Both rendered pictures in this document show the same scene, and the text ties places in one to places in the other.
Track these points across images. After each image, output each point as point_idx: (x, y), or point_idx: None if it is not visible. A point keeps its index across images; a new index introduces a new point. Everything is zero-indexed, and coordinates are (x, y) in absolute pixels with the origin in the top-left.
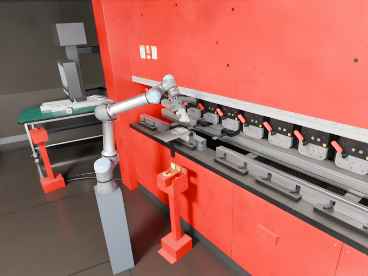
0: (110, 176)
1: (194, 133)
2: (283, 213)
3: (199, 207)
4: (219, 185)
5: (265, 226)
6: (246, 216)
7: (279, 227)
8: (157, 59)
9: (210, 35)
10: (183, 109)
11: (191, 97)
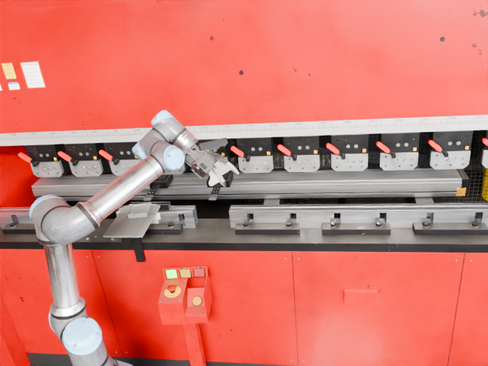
0: (105, 347)
1: (168, 204)
2: (383, 255)
3: (219, 321)
4: (262, 266)
5: (356, 287)
6: (322, 288)
7: (378, 277)
8: (48, 88)
9: (193, 28)
10: (229, 163)
11: (221, 139)
